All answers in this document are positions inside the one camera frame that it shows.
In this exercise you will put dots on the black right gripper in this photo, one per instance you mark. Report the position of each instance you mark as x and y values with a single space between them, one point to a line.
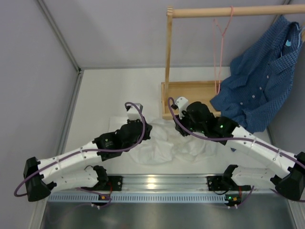
182 121

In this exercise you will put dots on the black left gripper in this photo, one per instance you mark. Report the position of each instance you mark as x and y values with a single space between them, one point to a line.
149 128

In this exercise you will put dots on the white shirt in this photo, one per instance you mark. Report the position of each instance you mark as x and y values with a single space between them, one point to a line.
167 144

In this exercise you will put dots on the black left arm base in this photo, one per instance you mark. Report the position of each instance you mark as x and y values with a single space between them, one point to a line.
114 183

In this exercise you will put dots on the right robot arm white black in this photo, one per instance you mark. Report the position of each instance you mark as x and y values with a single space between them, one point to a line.
283 172

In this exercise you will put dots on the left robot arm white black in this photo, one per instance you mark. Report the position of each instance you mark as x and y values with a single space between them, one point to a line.
82 167

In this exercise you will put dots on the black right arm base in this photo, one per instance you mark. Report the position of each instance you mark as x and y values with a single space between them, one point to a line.
221 185

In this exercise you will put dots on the blue checkered shirt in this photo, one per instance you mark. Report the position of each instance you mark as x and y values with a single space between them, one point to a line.
261 78

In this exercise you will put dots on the wooden clothes rack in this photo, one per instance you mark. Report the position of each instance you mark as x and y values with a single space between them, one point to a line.
198 83

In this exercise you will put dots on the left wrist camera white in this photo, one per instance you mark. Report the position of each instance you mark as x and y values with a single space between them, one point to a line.
134 111

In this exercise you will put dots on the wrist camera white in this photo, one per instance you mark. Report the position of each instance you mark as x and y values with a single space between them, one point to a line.
180 104
134 111

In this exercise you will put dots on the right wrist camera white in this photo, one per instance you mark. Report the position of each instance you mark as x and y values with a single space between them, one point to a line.
180 104

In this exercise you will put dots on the aluminium mounting rail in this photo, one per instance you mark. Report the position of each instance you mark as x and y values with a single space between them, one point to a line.
167 183

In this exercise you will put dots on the slotted cable duct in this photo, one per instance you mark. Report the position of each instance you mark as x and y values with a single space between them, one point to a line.
142 198

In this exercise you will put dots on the aluminium corner frame post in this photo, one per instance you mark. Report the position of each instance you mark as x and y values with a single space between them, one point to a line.
78 76

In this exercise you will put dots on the pink wire hanger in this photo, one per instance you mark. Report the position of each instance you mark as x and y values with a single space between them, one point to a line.
218 71

